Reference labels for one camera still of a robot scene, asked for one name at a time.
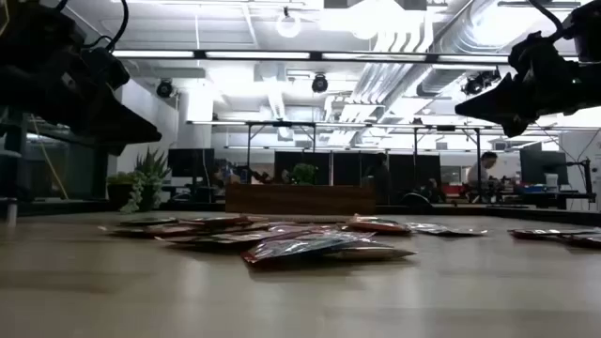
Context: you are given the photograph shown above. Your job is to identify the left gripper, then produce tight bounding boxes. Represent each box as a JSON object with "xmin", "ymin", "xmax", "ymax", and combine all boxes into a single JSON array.
[{"xmin": 0, "ymin": 27, "xmax": 163, "ymax": 157}]

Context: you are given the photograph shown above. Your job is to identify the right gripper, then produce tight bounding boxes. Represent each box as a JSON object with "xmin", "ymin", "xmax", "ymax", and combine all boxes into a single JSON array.
[{"xmin": 454, "ymin": 35, "xmax": 577, "ymax": 139}]

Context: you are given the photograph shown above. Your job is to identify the red strawberry tea packet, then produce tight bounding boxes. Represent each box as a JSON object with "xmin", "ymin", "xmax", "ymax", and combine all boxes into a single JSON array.
[
  {"xmin": 180, "ymin": 214, "xmax": 270, "ymax": 227},
  {"xmin": 509, "ymin": 227, "xmax": 601, "ymax": 239},
  {"xmin": 240, "ymin": 233, "xmax": 377, "ymax": 267}
]

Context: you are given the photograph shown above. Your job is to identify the orange peach tea packet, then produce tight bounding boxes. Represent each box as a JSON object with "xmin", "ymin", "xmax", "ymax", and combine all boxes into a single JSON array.
[
  {"xmin": 270, "ymin": 223, "xmax": 351, "ymax": 238},
  {"xmin": 154, "ymin": 232, "xmax": 283, "ymax": 248}
]

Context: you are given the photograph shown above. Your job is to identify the wooden three-compartment tea box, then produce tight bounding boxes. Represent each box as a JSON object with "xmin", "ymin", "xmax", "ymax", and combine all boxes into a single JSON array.
[{"xmin": 224, "ymin": 183, "xmax": 377, "ymax": 216}]

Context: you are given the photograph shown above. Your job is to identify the black ceiling spotlight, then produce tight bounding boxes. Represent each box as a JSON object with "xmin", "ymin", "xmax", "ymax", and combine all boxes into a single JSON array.
[
  {"xmin": 155, "ymin": 78, "xmax": 176, "ymax": 100},
  {"xmin": 311, "ymin": 72, "xmax": 330, "ymax": 94},
  {"xmin": 460, "ymin": 68, "xmax": 502, "ymax": 98}
]

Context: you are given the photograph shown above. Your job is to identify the potted green succulent plant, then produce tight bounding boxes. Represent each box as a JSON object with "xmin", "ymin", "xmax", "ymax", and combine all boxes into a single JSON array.
[{"xmin": 106, "ymin": 146, "xmax": 173, "ymax": 216}]

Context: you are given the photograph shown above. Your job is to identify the black computer monitor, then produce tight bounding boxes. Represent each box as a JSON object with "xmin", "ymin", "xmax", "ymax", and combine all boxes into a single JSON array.
[
  {"xmin": 167, "ymin": 147, "xmax": 216, "ymax": 178},
  {"xmin": 519, "ymin": 142, "xmax": 570, "ymax": 187}
]

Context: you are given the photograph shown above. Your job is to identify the black background desk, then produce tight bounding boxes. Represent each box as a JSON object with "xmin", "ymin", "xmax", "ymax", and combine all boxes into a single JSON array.
[{"xmin": 497, "ymin": 191, "xmax": 597, "ymax": 210}]

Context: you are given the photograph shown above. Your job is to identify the black partition screen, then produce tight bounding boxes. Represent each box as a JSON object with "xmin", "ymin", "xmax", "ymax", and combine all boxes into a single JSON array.
[{"xmin": 274, "ymin": 150, "xmax": 442, "ymax": 187}]

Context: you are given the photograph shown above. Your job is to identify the long LED light bar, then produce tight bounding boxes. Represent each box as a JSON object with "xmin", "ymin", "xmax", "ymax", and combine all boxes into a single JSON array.
[{"xmin": 111, "ymin": 49, "xmax": 578, "ymax": 65}]

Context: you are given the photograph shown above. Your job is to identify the green background plant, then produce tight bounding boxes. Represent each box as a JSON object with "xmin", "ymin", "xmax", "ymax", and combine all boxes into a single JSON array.
[{"xmin": 290, "ymin": 162, "xmax": 318, "ymax": 185}]

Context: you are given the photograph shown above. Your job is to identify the round ceiling lamp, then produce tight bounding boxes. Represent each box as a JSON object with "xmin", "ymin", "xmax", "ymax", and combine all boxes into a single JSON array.
[{"xmin": 275, "ymin": 7, "xmax": 302, "ymax": 39}]

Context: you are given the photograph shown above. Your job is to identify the black workstation frame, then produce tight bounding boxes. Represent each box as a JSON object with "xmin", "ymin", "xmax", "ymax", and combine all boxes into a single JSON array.
[
  {"xmin": 411, "ymin": 124, "xmax": 484, "ymax": 203},
  {"xmin": 244, "ymin": 120, "xmax": 316, "ymax": 182}
]

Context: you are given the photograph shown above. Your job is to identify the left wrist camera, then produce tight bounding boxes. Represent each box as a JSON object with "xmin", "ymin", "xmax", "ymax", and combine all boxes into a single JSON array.
[{"xmin": 82, "ymin": 46, "xmax": 131, "ymax": 90}]

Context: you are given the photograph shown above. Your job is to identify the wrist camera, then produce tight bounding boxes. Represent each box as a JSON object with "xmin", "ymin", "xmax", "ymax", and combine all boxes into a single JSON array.
[
  {"xmin": 508, "ymin": 31, "xmax": 546, "ymax": 74},
  {"xmin": 82, "ymin": 46, "xmax": 131, "ymax": 90}
]

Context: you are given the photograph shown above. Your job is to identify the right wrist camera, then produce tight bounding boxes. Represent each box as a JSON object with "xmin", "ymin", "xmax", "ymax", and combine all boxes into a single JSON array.
[{"xmin": 508, "ymin": 31, "xmax": 546, "ymax": 74}]

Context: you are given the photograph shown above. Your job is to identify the yellow strap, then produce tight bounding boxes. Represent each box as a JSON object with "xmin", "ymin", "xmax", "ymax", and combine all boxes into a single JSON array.
[{"xmin": 28, "ymin": 115, "xmax": 69, "ymax": 201}]

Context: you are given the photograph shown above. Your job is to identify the silver ventilation duct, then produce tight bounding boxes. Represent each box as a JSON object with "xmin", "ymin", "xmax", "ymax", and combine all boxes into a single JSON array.
[{"xmin": 349, "ymin": 0, "xmax": 522, "ymax": 107}]

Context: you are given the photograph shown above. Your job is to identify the black aluminium table frame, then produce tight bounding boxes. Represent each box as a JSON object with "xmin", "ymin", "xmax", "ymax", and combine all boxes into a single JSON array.
[{"xmin": 0, "ymin": 200, "xmax": 601, "ymax": 227}]

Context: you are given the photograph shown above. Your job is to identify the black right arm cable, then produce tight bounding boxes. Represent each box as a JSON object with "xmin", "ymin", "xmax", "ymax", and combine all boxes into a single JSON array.
[{"xmin": 528, "ymin": 0, "xmax": 564, "ymax": 41}]

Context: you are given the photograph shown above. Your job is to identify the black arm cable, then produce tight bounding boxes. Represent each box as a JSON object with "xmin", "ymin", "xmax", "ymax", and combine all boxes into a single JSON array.
[
  {"xmin": 528, "ymin": 0, "xmax": 564, "ymax": 41},
  {"xmin": 55, "ymin": 0, "xmax": 131, "ymax": 53}
]

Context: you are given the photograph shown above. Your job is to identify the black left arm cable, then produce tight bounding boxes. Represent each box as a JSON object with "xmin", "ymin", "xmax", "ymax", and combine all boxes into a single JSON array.
[{"xmin": 55, "ymin": 0, "xmax": 131, "ymax": 53}]

